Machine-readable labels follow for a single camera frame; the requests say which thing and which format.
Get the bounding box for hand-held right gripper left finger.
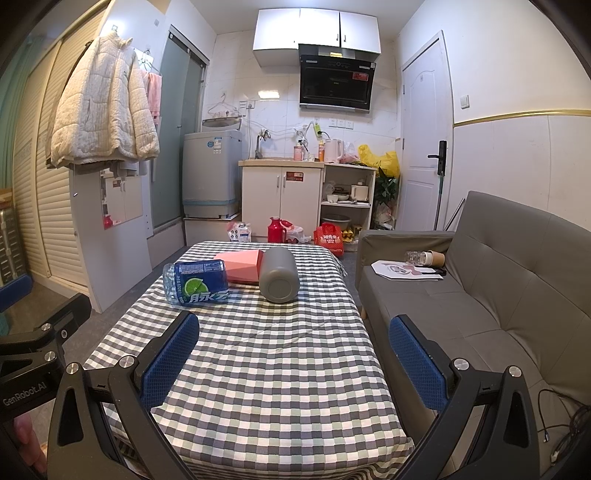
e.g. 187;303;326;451
47;310;200;480

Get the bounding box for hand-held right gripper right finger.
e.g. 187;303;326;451
389;315;541;480

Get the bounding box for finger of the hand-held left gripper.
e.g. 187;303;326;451
0;275;33;313
0;293;92;370

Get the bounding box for grey cylindrical flask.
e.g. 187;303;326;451
259;246;301;304

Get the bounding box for person's left hand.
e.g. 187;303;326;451
13;408;48;468

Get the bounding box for blue label plastic bottle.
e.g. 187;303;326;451
163;259;230;308

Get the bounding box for white board panel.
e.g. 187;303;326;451
69;164;153;315

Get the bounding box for grey sofa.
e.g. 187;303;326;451
358;190;591;480

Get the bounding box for printed paper sheet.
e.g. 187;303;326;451
372;260;446;281

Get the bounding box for louvred wardrobe doors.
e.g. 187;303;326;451
9;9;109;296

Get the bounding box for checkered tablecloth table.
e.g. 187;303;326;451
83;241;415;480

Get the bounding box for pink box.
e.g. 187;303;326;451
213;249;265;284

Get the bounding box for red shopping bag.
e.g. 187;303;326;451
314;223;346;257

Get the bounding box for white plastic bag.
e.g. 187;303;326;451
281;220;312;244

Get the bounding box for green plant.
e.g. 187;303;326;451
374;168;400;229

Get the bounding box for white sink cabinet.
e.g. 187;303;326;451
238;159;325;244

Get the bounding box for grey washing machine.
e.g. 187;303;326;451
181;130;243;219

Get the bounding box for white open shelf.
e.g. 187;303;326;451
320;162;377;243

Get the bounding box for white quilted jacket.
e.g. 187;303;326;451
50;31;161;169

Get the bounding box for yellow plastic bag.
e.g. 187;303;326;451
359;144;400;178

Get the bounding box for frosted glass door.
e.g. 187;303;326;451
152;25;211;232

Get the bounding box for pink garment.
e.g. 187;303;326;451
143;71;163;125

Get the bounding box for grey basin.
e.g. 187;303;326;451
202;117;243;131

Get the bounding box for white door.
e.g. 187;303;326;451
397;31;455;232

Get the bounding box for black range hood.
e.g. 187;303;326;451
298;44;382;112

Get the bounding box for black cable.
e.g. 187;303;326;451
538;390;591;467

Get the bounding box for black door handle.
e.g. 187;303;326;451
428;141;448;176

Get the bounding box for white wall cabinets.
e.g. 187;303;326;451
253;8;382;69

